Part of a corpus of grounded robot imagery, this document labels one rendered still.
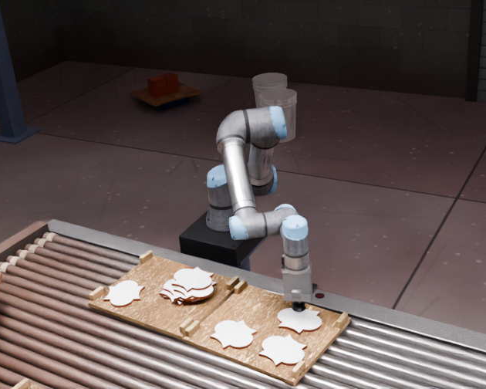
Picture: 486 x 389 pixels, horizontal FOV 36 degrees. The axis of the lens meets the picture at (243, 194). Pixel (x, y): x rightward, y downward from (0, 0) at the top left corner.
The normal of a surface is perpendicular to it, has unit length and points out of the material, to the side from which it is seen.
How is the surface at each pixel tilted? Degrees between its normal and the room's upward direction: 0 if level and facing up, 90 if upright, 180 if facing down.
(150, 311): 0
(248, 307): 0
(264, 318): 0
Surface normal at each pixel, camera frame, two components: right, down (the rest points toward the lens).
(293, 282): -0.15, 0.46
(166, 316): -0.07, -0.89
